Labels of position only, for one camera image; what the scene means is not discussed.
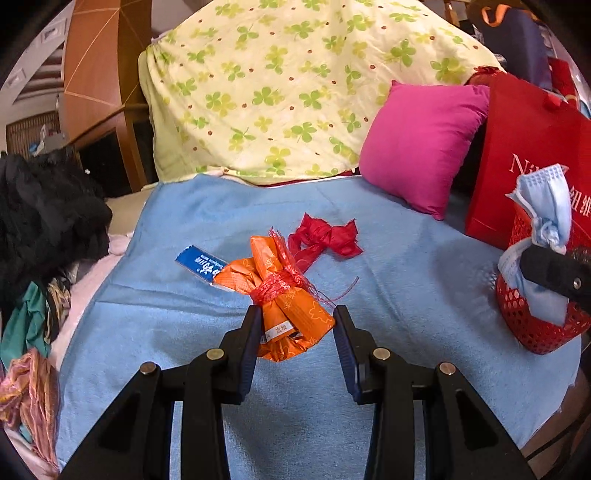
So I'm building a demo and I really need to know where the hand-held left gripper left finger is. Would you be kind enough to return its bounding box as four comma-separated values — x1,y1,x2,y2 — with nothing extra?
58,305,264,480

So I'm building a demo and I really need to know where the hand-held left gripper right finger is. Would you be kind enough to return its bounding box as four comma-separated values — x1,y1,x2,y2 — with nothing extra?
332,305,536,480

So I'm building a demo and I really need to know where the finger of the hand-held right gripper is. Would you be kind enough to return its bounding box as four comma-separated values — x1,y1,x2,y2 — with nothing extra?
520,244,591,333

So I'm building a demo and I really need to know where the red mesh basket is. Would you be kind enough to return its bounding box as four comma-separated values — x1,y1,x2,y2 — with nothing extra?
496,203,591,355

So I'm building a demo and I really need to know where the orange packet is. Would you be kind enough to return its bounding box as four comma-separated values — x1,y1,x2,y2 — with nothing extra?
215,228,337,363

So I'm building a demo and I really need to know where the blue face mask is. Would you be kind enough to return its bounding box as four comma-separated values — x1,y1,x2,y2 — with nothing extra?
499,164,574,326

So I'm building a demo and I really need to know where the blue label packet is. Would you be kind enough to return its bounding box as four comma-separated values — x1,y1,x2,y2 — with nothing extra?
175,246,228,285

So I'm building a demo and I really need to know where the red ribbon cloth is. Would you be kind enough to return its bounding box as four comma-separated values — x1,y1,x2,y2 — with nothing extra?
288,213,363,274

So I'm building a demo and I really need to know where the light blue towel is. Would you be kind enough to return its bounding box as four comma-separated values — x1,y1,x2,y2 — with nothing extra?
55,173,583,480

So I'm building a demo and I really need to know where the red paper bag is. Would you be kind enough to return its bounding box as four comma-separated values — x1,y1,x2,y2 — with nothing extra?
464,73,591,252

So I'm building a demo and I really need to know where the beige bed sheet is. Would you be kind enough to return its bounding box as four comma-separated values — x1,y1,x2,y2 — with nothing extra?
105,193,158,237

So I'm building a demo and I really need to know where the pink pillow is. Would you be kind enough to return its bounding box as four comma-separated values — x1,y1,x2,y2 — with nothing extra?
359,80,491,220

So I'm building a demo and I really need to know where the red gift box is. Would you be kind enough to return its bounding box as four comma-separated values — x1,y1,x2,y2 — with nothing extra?
547,58,583,110

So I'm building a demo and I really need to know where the teal cloth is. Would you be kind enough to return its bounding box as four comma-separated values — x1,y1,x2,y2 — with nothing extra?
0,281,52,365

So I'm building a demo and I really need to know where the striped orange pink cloth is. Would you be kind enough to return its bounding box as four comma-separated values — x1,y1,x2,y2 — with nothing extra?
0,348,62,472

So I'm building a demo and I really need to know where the navy bag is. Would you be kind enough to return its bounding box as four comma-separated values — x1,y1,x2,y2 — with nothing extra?
480,4,555,91

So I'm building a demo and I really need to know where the black fuzzy cloth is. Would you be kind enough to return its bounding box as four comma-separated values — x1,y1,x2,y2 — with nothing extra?
0,148,114,315

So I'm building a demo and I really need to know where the clover print blanket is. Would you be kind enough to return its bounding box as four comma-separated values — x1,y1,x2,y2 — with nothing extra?
139,0,506,186

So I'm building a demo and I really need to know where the wooden column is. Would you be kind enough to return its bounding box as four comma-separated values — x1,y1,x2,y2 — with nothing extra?
62,0,158,195

